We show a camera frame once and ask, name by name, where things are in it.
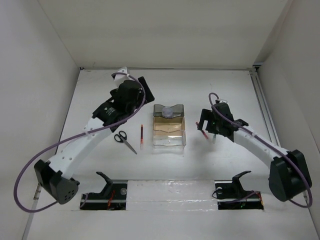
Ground red pen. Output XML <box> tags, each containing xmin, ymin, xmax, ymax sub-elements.
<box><xmin>140</xmin><ymin>124</ymin><xmax>144</xmax><ymax>151</ymax></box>
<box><xmin>195</xmin><ymin>121</ymin><xmax>211</xmax><ymax>142</ymax></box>

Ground small clear clip jar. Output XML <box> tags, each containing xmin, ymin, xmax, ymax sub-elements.
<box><xmin>161</xmin><ymin>106</ymin><xmax>174</xmax><ymax>119</ymax></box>

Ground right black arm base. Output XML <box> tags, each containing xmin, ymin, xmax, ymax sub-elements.
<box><xmin>211</xmin><ymin>170</ymin><xmax>264</xmax><ymax>210</ymax></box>

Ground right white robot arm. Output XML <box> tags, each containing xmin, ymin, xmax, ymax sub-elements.
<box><xmin>197</xmin><ymin>100</ymin><xmax>313</xmax><ymax>208</ymax></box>

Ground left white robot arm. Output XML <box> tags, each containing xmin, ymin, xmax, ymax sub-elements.
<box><xmin>34</xmin><ymin>75</ymin><xmax>155</xmax><ymax>205</ymax></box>

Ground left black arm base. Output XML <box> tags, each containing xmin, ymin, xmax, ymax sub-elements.
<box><xmin>79</xmin><ymin>171</ymin><xmax>128</xmax><ymax>211</ymax></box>

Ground green pen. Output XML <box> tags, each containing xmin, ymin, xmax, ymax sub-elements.
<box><xmin>212</xmin><ymin>134</ymin><xmax>217</xmax><ymax>144</ymax></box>

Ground grey smoked plastic tray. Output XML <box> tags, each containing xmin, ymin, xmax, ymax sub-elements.
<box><xmin>153</xmin><ymin>104</ymin><xmax>185</xmax><ymax>119</ymax></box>

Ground clear plastic tray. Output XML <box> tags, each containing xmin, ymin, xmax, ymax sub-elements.
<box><xmin>152</xmin><ymin>130</ymin><xmax>187</xmax><ymax>149</ymax></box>

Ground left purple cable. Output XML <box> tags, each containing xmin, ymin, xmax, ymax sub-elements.
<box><xmin>13</xmin><ymin>71</ymin><xmax>147</xmax><ymax>213</ymax></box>

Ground purple cable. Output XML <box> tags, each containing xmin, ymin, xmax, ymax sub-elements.
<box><xmin>13</xmin><ymin>71</ymin><xmax>147</xmax><ymax>213</ymax></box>
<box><xmin>208</xmin><ymin>92</ymin><xmax>313</xmax><ymax>209</ymax></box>

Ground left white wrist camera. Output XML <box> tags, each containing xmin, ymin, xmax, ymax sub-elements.
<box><xmin>111</xmin><ymin>66</ymin><xmax>130</xmax><ymax>88</ymax></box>

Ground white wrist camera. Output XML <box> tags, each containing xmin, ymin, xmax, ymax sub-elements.
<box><xmin>111</xmin><ymin>66</ymin><xmax>130</xmax><ymax>88</ymax></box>
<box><xmin>215</xmin><ymin>99</ymin><xmax>228</xmax><ymax>104</ymax></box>

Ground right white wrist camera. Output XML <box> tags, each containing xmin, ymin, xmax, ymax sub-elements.
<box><xmin>215</xmin><ymin>99</ymin><xmax>228</xmax><ymax>104</ymax></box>

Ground black handled scissors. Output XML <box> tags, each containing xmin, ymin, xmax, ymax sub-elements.
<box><xmin>114</xmin><ymin>130</ymin><xmax>138</xmax><ymax>155</ymax></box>

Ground aluminium rail right side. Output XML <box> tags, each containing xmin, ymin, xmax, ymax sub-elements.
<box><xmin>248</xmin><ymin>65</ymin><xmax>281</xmax><ymax>147</ymax></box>

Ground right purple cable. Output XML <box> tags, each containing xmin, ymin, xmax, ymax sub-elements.
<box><xmin>208</xmin><ymin>92</ymin><xmax>313</xmax><ymax>209</ymax></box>

